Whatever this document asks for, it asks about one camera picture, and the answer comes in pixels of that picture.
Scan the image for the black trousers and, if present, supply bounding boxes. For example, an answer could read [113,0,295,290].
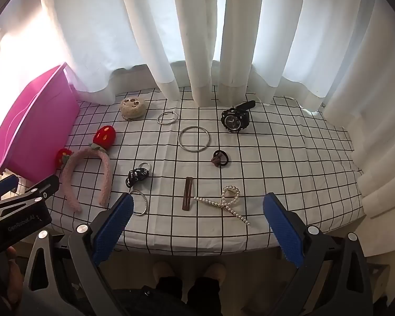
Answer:
[151,276,226,316]

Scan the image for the white black-grid tablecloth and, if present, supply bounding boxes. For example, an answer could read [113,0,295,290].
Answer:
[46,86,364,257]

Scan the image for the clear ring on table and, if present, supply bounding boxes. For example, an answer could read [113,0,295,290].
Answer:
[157,111,179,126]

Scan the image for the beige slipper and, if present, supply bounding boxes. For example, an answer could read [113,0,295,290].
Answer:
[205,263,226,281]

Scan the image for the black wristwatch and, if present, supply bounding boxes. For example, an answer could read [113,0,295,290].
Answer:
[221,100,256,134]

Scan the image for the black patterned scrunchie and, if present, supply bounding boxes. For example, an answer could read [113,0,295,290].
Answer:
[125,162,151,190]

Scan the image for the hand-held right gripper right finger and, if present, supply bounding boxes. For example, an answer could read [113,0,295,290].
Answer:
[263,192,373,316]

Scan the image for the beige plush face pouch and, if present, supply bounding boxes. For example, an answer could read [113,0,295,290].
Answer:
[119,97,145,122]

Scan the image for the pink plastic tub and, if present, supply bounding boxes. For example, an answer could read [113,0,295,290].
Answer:
[0,62,81,185]

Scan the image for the brown hair tie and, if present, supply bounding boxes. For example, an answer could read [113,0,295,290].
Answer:
[211,149,231,168]

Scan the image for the white sheer curtain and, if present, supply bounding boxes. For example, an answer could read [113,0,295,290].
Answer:
[0,0,395,257]

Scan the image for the person's left hand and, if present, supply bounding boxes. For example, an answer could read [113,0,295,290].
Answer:
[2,246,25,307]

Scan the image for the brown hair clip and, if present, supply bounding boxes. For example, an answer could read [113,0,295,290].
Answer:
[180,177,194,211]

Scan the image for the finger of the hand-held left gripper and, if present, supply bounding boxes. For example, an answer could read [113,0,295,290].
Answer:
[19,174,60,204]
[0,175,19,202]

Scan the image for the large silver bangle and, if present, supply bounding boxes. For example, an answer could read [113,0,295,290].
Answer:
[178,126,212,154]

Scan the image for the thin silver bangle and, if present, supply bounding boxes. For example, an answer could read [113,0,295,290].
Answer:
[128,189,149,217]

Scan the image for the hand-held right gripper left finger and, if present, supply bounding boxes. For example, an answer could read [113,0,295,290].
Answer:
[21,192,134,316]

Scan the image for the pearl hair clip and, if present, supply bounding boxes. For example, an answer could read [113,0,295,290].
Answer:
[194,185,251,227]

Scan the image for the red round plush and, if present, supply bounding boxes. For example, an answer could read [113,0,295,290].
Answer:
[55,125,116,213]

